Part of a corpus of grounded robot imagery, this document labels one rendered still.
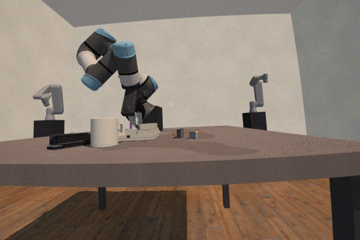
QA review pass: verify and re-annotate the white ceramic mug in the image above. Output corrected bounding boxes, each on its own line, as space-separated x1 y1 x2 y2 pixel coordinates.
91 118 125 148

